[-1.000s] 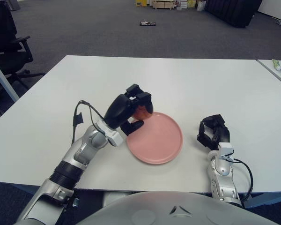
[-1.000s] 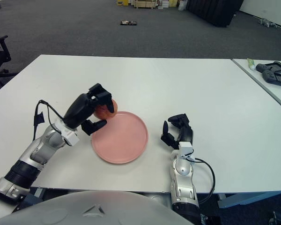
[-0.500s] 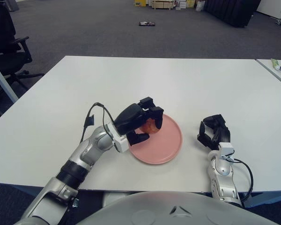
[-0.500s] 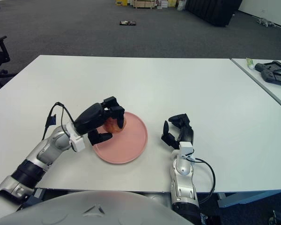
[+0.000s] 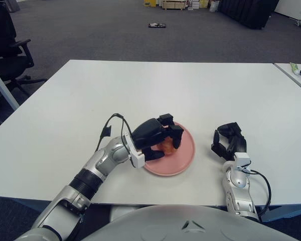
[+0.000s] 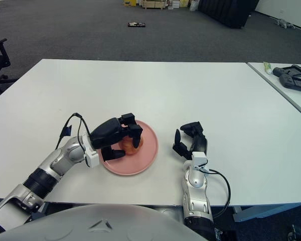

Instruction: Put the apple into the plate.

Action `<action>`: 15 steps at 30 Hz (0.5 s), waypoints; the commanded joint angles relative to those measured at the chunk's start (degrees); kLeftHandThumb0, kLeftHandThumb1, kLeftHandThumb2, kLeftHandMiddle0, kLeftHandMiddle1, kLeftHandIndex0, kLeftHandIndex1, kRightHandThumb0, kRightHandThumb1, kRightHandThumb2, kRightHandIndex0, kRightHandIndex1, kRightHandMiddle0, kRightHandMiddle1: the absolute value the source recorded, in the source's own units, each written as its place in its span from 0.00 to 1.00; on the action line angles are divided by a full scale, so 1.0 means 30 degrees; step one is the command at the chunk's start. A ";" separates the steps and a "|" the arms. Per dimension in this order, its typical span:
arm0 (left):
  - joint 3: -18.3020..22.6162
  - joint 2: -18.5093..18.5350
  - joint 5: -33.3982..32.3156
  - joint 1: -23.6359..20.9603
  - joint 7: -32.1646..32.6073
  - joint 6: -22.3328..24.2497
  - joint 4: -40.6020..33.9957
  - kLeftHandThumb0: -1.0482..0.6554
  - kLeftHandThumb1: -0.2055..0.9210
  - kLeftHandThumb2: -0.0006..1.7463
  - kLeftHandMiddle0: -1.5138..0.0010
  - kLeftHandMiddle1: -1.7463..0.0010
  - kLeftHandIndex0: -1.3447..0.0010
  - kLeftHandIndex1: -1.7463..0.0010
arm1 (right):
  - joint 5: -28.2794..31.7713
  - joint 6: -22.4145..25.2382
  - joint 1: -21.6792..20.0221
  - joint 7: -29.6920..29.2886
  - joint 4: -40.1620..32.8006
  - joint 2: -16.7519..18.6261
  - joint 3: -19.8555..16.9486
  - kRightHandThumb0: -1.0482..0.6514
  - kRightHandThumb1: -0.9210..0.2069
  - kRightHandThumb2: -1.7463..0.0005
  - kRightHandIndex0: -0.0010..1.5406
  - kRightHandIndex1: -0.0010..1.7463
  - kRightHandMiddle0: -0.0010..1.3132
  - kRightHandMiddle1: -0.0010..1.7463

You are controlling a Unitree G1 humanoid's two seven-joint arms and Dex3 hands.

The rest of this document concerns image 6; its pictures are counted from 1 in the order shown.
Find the small object on floor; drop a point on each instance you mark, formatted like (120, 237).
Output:
(136, 24)

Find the green white tube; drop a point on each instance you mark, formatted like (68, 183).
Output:
(267, 67)

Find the grey robot torso shell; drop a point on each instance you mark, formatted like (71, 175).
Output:
(102, 221)

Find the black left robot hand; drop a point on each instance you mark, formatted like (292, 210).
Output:
(106, 133)

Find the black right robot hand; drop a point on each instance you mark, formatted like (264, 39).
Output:
(200, 143)

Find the stacked white cartons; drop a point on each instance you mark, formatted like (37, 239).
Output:
(178, 3)

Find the wooden pallet crate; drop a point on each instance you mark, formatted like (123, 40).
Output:
(155, 4)

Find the pink round plate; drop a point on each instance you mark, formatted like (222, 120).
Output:
(148, 150)

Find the grey metal table beam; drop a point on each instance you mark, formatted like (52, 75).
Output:
(266, 212)
(43, 209)

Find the black handheld controller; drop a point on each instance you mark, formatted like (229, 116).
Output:
(288, 80)
(278, 71)

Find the white plastic bag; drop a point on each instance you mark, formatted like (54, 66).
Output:
(193, 6)

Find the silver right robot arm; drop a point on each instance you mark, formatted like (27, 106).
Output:
(197, 190)

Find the yellow cardboard box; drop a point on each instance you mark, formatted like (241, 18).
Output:
(129, 2)

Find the red yellow apple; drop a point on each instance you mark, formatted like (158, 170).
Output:
(127, 146)

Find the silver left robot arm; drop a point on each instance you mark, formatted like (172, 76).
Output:
(60, 160)

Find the black curtain partition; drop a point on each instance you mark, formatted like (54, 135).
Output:
(228, 11)

